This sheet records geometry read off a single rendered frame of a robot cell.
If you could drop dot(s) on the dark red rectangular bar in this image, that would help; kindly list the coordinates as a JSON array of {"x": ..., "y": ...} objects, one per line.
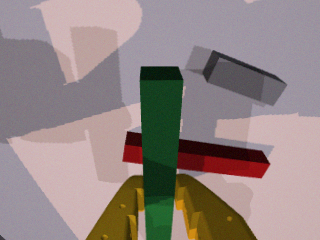
[{"x": 206, "y": 157}]

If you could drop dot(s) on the green rod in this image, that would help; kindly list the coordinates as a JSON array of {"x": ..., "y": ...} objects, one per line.
[{"x": 161, "y": 89}]

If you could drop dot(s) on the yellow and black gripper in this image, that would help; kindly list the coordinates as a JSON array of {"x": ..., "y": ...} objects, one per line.
[{"x": 206, "y": 216}]

